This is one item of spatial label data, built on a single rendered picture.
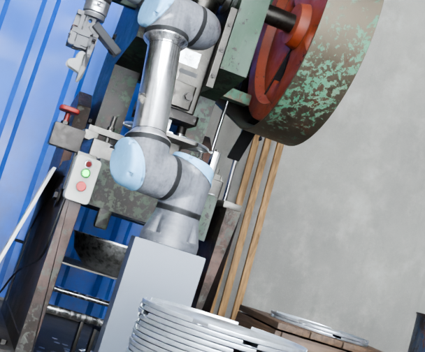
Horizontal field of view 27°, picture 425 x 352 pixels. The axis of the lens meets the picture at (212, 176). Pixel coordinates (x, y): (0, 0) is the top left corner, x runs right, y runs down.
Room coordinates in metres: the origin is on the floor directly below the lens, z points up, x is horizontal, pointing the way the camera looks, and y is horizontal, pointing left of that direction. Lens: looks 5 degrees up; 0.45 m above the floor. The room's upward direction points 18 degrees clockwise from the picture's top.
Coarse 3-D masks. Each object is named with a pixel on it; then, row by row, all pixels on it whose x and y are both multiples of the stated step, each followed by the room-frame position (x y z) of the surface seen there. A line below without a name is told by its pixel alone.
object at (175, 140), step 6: (168, 138) 2.69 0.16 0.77; (174, 138) 2.65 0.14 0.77; (180, 138) 2.65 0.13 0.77; (174, 144) 2.77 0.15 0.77; (180, 144) 2.73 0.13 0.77; (186, 144) 2.69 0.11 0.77; (192, 144) 2.66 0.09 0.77; (198, 144) 2.67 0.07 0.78; (174, 150) 2.77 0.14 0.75; (180, 150) 2.78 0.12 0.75
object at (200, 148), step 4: (124, 124) 2.79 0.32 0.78; (128, 124) 2.76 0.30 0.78; (132, 124) 2.73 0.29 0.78; (128, 128) 2.85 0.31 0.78; (168, 132) 2.67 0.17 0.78; (172, 132) 2.67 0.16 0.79; (180, 136) 2.68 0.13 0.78; (184, 136) 2.68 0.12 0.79; (192, 140) 2.70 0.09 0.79; (200, 144) 2.72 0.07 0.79; (192, 148) 2.85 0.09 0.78; (196, 148) 2.81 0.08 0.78; (200, 148) 2.78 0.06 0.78; (204, 148) 2.75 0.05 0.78; (204, 152) 2.86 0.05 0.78
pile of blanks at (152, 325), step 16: (144, 304) 1.52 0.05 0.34; (144, 320) 1.43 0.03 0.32; (160, 320) 1.39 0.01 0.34; (176, 320) 1.37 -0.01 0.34; (144, 336) 1.41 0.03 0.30; (160, 336) 1.39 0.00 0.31; (176, 336) 1.37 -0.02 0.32; (192, 336) 1.36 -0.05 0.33; (208, 336) 1.35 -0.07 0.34; (224, 336) 1.35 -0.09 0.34
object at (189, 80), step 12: (180, 60) 2.85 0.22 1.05; (192, 60) 2.86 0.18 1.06; (204, 60) 2.87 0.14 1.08; (180, 72) 2.85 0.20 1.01; (192, 72) 2.86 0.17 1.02; (204, 72) 2.87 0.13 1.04; (180, 84) 2.82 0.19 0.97; (192, 84) 2.86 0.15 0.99; (180, 96) 2.83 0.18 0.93; (192, 96) 2.83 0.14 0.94; (180, 108) 2.86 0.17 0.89; (192, 108) 2.87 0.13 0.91
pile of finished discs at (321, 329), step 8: (272, 312) 2.52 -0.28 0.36; (280, 312) 2.63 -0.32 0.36; (288, 320) 2.43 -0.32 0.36; (296, 320) 2.42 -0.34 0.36; (304, 320) 2.56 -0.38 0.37; (312, 328) 2.40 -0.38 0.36; (320, 328) 2.39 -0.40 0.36; (328, 328) 2.48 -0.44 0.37; (336, 336) 2.49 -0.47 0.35; (344, 336) 2.40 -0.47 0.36; (352, 336) 2.62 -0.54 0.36; (360, 344) 2.43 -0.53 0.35
